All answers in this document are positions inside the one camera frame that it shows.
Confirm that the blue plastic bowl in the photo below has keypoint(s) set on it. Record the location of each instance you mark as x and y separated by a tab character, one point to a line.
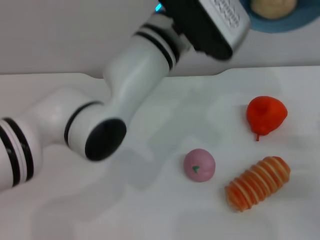
275	25

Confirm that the beige egg yolk pastry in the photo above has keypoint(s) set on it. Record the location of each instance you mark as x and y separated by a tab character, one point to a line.
272	10

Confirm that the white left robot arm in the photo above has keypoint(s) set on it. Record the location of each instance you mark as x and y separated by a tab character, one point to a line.
112	87

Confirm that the pink bun with green leaf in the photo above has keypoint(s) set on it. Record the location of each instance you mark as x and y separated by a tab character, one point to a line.
200	165

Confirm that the red toy pear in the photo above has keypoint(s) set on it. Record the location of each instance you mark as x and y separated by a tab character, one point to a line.
267	113

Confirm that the orange striped bread loaf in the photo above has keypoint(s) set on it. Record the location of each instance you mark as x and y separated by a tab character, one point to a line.
258	183

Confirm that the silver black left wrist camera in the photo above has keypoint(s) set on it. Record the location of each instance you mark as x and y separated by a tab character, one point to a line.
207	27

